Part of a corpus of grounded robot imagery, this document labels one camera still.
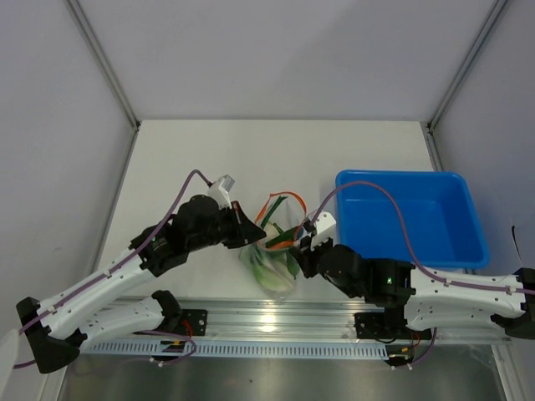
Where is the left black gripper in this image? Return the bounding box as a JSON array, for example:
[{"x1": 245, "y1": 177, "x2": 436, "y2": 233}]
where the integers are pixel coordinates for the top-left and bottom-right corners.
[{"x1": 187, "y1": 200, "x2": 267, "y2": 252}]

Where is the clear zip bag orange zipper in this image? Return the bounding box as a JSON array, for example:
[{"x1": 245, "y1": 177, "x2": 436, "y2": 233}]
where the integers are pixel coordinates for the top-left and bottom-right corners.
[{"x1": 238, "y1": 190, "x2": 307, "y2": 301}]

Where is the green lettuce head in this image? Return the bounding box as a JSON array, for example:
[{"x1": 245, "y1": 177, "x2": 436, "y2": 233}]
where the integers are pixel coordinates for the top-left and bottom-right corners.
[{"x1": 240, "y1": 246, "x2": 298, "y2": 297}]

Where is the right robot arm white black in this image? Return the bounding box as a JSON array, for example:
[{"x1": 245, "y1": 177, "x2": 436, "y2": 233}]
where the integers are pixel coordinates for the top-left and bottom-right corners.
[{"x1": 290, "y1": 239, "x2": 534, "y2": 340}]

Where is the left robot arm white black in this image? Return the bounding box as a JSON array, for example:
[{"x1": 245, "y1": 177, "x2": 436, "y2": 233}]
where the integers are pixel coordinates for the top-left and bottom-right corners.
[{"x1": 16, "y1": 195, "x2": 266, "y2": 374}]

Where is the blue plastic bin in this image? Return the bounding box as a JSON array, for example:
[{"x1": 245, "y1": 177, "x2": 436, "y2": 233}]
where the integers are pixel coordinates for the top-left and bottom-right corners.
[{"x1": 335, "y1": 170, "x2": 491, "y2": 270}]

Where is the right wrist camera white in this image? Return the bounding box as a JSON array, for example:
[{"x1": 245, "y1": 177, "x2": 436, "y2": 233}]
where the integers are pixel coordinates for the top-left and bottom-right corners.
[{"x1": 303, "y1": 211, "x2": 337, "y2": 250}]

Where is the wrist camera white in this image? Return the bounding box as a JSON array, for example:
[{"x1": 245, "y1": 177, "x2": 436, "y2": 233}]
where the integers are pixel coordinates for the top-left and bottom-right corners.
[
  {"x1": 206, "y1": 175, "x2": 235, "y2": 209},
  {"x1": 303, "y1": 211, "x2": 337, "y2": 250}
]

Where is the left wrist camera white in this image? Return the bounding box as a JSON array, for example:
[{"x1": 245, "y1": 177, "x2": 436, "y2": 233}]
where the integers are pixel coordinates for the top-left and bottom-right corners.
[{"x1": 206, "y1": 175, "x2": 235, "y2": 209}]

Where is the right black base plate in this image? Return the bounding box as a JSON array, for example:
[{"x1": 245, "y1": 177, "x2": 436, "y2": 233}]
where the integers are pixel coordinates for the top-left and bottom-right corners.
[{"x1": 354, "y1": 312, "x2": 432, "y2": 344}]

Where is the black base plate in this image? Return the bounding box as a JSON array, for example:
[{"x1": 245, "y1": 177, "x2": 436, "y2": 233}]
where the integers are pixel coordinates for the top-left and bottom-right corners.
[
  {"x1": 354, "y1": 312, "x2": 432, "y2": 344},
  {"x1": 176, "y1": 309, "x2": 208, "y2": 338}
]

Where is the aluminium mounting rail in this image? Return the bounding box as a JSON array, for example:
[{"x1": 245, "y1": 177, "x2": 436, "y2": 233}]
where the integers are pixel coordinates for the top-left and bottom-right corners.
[{"x1": 83, "y1": 296, "x2": 513, "y2": 346}]

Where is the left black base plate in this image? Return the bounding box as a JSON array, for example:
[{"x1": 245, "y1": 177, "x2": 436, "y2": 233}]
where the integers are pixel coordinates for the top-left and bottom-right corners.
[{"x1": 176, "y1": 309, "x2": 208, "y2": 338}]

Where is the white slotted cable duct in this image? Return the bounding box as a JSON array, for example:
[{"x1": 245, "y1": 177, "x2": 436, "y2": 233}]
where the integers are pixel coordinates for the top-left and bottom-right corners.
[{"x1": 85, "y1": 338, "x2": 388, "y2": 361}]

